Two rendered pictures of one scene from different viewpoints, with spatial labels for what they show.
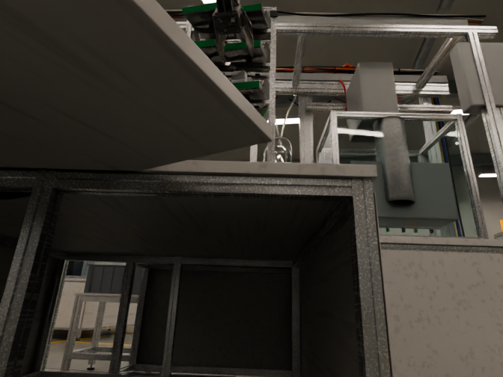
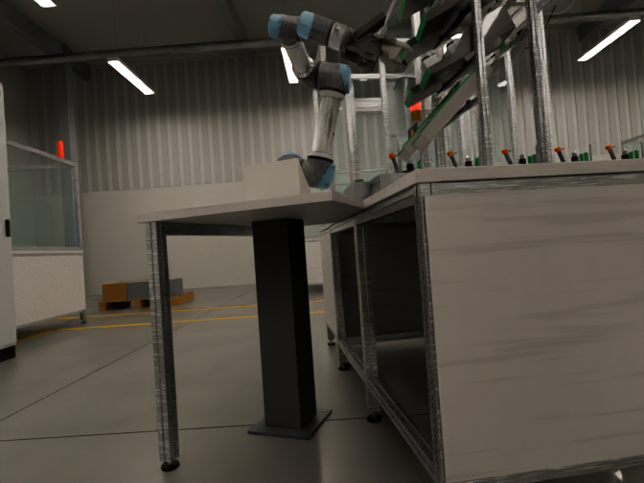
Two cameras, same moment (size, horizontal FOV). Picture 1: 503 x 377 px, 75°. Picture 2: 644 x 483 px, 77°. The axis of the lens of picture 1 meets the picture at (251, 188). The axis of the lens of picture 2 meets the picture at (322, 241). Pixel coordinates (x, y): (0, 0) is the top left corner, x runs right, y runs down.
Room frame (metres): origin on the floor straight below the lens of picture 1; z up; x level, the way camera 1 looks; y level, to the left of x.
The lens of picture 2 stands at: (0.33, -1.12, 0.70)
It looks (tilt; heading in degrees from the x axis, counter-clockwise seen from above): 1 degrees up; 81
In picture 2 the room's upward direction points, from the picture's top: 4 degrees counter-clockwise
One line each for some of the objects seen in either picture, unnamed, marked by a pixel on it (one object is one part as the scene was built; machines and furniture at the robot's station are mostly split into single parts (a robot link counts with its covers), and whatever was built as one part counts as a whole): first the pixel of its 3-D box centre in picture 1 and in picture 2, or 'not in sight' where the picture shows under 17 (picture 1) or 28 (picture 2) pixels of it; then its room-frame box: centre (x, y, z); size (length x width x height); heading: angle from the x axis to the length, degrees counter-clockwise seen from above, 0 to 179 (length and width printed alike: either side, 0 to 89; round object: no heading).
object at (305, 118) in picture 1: (306, 152); not in sight; (2.02, -0.37, 1.56); 0.09 x 0.04 x 1.39; 88
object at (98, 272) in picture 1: (131, 281); not in sight; (3.02, 1.03, 0.73); 0.62 x 0.42 x 0.23; 88
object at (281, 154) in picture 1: (279, 166); not in sight; (1.74, -0.16, 1.32); 0.14 x 0.14 x 0.38
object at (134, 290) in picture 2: not in sight; (149, 292); (-1.55, 5.85, 0.20); 1.20 x 0.80 x 0.41; 171
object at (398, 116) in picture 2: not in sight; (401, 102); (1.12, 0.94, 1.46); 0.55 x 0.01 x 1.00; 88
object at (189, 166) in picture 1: (144, 230); (514, 201); (1.40, 0.45, 0.84); 1.50 x 1.41 x 0.03; 88
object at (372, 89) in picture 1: (376, 136); not in sight; (1.67, -0.71, 1.50); 0.38 x 0.21 x 0.88; 178
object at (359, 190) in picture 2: not in sight; (356, 193); (0.74, 0.55, 0.93); 0.21 x 0.07 x 0.06; 88
